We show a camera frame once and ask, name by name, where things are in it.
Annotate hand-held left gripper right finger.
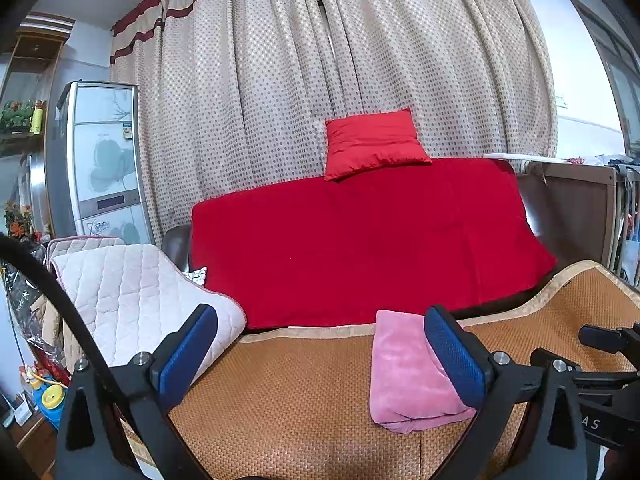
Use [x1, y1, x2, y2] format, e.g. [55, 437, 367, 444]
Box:
[424, 304, 588, 480]

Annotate wooden display cabinet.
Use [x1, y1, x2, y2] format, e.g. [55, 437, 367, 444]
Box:
[0, 15, 76, 158]

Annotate pink velvet jacket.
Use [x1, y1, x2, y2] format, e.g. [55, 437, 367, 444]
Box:
[370, 310, 477, 434]

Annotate red pillow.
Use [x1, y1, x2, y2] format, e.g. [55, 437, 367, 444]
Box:
[324, 108, 432, 182]

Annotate red blanket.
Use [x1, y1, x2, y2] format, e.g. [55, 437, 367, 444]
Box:
[190, 157, 558, 331]

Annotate silver floral refrigerator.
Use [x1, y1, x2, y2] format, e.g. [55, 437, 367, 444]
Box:
[45, 81, 156, 246]

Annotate orange artificial flowers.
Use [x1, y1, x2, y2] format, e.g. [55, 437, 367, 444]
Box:
[4, 201, 34, 239]

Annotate woven bamboo mat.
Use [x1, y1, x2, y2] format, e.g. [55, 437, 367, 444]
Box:
[120, 260, 640, 480]

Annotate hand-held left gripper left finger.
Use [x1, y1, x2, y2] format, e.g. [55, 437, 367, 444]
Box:
[54, 304, 218, 480]

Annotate beige quilted pad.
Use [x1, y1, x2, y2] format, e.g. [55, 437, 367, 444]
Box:
[46, 236, 247, 368]

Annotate blue and yellow toy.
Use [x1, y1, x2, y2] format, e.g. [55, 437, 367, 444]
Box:
[20, 365, 70, 432]

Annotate black cable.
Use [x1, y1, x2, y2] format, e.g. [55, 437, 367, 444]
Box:
[0, 232, 211, 480]

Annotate white board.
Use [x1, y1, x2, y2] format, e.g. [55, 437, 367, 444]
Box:
[482, 152, 551, 164]

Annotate green plant ornament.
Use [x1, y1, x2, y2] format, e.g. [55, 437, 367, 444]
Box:
[0, 100, 46, 133]

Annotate brown wooden crib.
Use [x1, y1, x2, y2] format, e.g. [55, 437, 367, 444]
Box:
[515, 160, 640, 287]

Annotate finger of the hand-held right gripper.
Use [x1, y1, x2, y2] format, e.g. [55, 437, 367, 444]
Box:
[579, 325, 640, 356]
[530, 349, 583, 373]

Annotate grey framed door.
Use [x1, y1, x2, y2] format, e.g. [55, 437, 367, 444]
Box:
[565, 0, 640, 157]

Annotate clear plastic wrap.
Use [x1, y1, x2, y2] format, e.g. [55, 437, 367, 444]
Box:
[0, 240, 68, 376]

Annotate beige dotted curtain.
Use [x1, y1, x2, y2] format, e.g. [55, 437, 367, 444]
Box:
[111, 0, 558, 246]

